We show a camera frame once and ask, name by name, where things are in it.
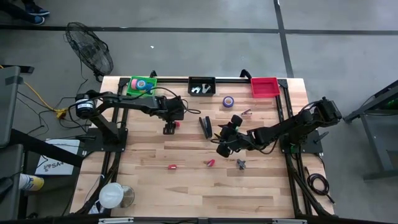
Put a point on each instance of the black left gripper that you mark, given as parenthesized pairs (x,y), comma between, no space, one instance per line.
(171,109)

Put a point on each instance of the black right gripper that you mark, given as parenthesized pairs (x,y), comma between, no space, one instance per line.
(237,138)

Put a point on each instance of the red mini stapler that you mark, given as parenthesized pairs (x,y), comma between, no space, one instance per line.
(172,167)
(178,124)

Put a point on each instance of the black stapler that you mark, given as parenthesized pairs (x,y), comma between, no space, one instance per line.
(206,127)

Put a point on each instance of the purple tape roll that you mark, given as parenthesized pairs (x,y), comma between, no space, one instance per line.
(225,104)

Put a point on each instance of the red staple remover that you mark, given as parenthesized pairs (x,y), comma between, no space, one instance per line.
(211,162)

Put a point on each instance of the grey staple remover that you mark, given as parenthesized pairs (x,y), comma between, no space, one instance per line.
(241,164)

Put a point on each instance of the blue tape roll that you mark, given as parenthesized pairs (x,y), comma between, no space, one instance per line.
(149,88)

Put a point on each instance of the yellow tape roll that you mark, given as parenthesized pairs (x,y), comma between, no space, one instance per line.
(142,91)

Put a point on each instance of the pink tape roll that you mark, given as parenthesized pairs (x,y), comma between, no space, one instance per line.
(133,84)

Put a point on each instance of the red plastic basket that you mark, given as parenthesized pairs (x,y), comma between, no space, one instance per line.
(265,87)

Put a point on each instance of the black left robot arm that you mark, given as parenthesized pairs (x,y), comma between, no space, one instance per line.
(124,104)

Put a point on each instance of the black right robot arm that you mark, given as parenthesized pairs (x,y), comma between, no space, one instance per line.
(295,124)

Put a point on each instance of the green plastic basket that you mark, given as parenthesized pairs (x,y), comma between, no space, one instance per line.
(132,92)

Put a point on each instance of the black plastic basket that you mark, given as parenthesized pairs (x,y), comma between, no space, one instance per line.
(202,79)

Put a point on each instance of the silver aluminium bar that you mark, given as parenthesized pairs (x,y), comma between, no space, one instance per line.
(289,221)
(115,221)

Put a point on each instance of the white printed board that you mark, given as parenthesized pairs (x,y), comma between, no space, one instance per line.
(62,155)

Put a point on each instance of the black floor fan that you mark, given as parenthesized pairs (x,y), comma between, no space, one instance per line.
(90,49)

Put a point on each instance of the black diagonal beam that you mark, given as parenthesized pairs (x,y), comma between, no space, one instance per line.
(46,147)

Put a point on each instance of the white yellow spray can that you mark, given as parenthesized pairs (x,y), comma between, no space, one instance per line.
(31,182)

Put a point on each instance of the grey side table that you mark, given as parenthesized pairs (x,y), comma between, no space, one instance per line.
(11,180)
(9,102)

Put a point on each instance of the person's shoe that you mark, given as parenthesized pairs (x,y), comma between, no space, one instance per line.
(38,20)
(37,11)

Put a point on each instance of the black table frame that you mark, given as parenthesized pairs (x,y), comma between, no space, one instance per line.
(174,80)

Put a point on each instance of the grey metal desk frame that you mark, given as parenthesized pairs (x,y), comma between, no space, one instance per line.
(373,130)

